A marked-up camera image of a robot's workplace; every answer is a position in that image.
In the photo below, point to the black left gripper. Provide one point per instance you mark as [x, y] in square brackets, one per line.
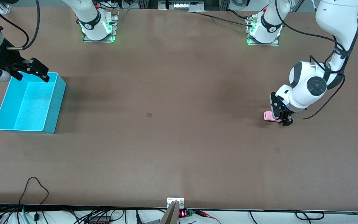
[286, 118]

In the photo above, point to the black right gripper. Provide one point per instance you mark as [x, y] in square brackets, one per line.
[2, 59]

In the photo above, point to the pink jeep toy black roof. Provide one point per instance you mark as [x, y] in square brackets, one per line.
[269, 116]

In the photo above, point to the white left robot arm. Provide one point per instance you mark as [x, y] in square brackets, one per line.
[306, 84]

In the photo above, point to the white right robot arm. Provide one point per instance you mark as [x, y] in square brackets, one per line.
[89, 12]

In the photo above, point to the cyan plastic bin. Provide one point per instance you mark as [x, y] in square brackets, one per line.
[33, 105]

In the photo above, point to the red digit display module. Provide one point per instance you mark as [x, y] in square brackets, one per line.
[182, 214]

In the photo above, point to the grey aluminium bar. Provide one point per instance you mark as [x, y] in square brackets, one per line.
[170, 216]

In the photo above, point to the lit equipment box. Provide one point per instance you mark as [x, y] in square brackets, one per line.
[182, 5]

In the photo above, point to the black power strip orange switches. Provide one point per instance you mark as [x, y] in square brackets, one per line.
[99, 220]

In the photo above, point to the metal table corner bracket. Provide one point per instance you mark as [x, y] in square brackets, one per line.
[5, 9]

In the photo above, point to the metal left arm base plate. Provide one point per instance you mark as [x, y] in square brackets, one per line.
[275, 43]

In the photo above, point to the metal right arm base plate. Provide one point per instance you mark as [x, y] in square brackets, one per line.
[112, 32]

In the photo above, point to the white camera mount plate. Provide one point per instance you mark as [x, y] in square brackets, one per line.
[170, 200]

